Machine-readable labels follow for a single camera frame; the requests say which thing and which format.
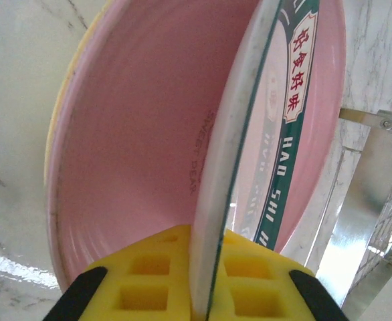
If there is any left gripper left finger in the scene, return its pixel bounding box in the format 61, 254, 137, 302
43, 223, 193, 321

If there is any metal wire dish rack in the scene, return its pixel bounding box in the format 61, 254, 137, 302
316, 106, 392, 321

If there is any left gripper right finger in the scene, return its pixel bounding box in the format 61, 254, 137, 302
206, 229, 351, 321

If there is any white plate green rim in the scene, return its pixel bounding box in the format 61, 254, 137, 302
189, 0, 321, 321

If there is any pink plate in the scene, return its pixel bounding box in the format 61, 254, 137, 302
43, 0, 348, 292

